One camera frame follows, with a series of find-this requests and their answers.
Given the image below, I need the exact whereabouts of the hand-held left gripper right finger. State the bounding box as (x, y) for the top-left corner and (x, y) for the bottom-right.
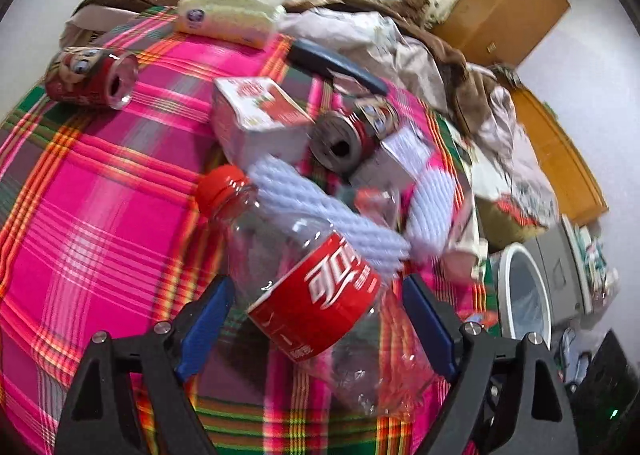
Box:
(402, 272), (581, 455)

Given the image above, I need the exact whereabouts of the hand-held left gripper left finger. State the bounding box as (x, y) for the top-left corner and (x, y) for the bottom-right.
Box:
(54, 276), (236, 455)

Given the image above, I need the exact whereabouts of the clear plastic bottle red label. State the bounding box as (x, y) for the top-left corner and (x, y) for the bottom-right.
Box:
(195, 165), (446, 418)

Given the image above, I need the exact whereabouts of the white trash bin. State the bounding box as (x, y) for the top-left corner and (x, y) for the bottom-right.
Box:
(492, 242), (553, 348)

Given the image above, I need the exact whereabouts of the white purple drink carton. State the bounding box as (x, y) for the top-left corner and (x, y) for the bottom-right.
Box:
(350, 128), (433, 191)

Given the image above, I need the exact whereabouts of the red cartoon face can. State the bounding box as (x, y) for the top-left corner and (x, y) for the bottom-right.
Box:
(45, 46), (140, 110)
(307, 98), (401, 176)

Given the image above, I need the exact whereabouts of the short white foam net sleeve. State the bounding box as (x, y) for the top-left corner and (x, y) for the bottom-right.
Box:
(405, 158), (461, 256)

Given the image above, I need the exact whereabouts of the red patterned bag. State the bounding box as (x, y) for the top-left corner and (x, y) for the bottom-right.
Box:
(487, 192), (551, 243)

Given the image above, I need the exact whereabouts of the pink green plaid sheet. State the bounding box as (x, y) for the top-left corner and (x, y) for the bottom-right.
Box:
(0, 5), (501, 455)

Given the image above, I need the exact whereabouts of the long white foam net sleeve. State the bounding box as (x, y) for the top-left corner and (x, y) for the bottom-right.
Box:
(247, 155), (413, 278)

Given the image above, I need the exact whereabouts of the black device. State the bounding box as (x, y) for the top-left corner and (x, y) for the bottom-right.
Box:
(570, 330), (636, 441)

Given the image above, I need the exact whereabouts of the white floral quilt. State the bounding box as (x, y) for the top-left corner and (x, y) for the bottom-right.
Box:
(280, 8), (558, 226)

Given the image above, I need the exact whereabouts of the wooden headboard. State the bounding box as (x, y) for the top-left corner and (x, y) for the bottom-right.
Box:
(510, 85), (611, 228)

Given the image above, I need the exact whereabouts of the red white drink carton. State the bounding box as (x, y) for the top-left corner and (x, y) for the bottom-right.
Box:
(210, 76), (316, 168)

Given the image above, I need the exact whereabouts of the dark grey oblong case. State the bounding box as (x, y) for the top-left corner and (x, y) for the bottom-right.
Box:
(287, 39), (390, 97)

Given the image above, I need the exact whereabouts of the yellow patterned tissue pack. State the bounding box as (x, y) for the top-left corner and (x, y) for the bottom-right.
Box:
(172, 0), (301, 48)

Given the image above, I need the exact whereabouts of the beige pillow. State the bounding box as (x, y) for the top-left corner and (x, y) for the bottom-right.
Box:
(65, 5), (151, 43)

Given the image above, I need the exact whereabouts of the wooden wardrobe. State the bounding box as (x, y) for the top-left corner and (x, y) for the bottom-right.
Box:
(432, 0), (572, 68)

